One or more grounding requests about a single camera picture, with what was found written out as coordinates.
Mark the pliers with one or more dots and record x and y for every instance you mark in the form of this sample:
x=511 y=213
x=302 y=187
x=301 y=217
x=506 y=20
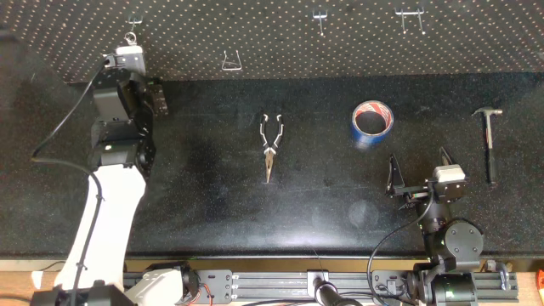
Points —
x=269 y=163

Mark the mounting rail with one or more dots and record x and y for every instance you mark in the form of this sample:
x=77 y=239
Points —
x=272 y=282

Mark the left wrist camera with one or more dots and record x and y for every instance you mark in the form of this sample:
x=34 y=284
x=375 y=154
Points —
x=131 y=57

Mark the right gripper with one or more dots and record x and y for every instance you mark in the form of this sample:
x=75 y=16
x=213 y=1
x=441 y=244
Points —
x=414 y=193

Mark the hammer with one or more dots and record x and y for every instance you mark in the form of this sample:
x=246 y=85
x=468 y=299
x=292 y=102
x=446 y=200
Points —
x=489 y=132

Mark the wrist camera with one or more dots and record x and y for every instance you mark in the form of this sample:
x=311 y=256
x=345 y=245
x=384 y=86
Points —
x=131 y=57
x=448 y=173

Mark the metal hook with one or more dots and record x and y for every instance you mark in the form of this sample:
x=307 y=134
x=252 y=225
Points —
x=231 y=68
x=134 y=19
x=410 y=13
x=320 y=16

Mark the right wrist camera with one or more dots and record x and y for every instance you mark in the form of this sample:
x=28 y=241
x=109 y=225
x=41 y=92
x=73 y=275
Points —
x=448 y=173

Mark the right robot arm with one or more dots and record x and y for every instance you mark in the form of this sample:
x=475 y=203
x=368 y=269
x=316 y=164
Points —
x=461 y=244

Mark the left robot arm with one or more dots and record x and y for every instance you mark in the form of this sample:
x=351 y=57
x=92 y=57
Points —
x=115 y=212

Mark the orange object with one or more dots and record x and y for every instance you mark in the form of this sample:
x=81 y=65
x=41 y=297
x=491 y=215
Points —
x=540 y=282

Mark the black pegboard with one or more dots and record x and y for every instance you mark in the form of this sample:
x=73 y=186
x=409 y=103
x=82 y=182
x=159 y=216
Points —
x=297 y=47

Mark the roll of blue tape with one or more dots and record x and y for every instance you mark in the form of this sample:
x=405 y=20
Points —
x=361 y=138

